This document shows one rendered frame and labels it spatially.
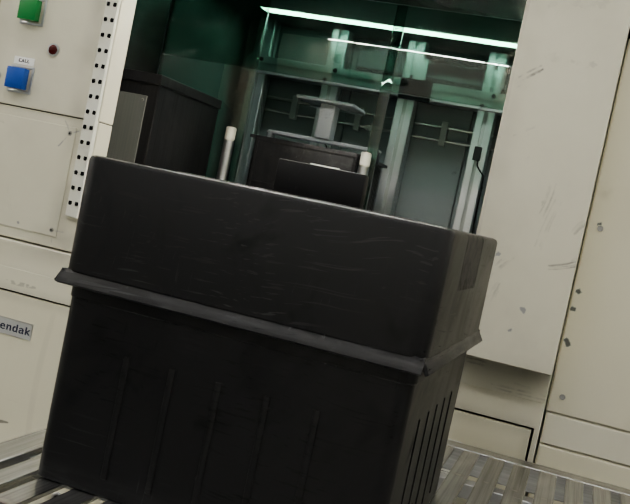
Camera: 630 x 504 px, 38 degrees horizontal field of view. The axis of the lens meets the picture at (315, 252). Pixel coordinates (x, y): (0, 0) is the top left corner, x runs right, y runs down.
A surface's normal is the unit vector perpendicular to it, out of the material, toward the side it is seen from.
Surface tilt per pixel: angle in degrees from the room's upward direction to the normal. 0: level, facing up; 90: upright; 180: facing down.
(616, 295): 90
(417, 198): 90
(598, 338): 90
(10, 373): 90
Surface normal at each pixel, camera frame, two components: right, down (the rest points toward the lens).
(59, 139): -0.29, -0.01
